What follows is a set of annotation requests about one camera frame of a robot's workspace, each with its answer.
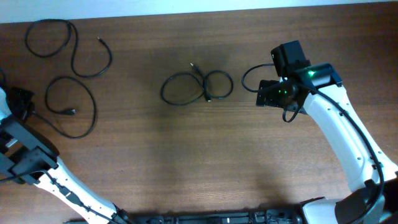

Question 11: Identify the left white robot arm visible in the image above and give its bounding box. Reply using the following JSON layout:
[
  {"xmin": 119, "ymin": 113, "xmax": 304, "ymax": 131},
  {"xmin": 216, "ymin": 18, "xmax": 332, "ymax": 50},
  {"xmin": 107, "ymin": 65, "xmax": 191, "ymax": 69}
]
[{"xmin": 1, "ymin": 90, "xmax": 133, "ymax": 223}]

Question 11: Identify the black usb cable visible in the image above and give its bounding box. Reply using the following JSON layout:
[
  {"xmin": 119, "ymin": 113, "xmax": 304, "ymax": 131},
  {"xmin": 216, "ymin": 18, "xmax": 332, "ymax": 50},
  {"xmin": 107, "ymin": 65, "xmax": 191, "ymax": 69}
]
[
  {"xmin": 24, "ymin": 19, "xmax": 113, "ymax": 79},
  {"xmin": 160, "ymin": 62, "xmax": 234, "ymax": 106},
  {"xmin": 30, "ymin": 76, "xmax": 98, "ymax": 139}
]

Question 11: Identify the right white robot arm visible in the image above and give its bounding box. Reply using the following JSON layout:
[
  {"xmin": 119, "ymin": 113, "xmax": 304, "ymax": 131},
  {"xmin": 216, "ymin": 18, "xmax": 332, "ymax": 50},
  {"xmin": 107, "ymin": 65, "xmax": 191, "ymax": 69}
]
[{"xmin": 255, "ymin": 62, "xmax": 397, "ymax": 223}]

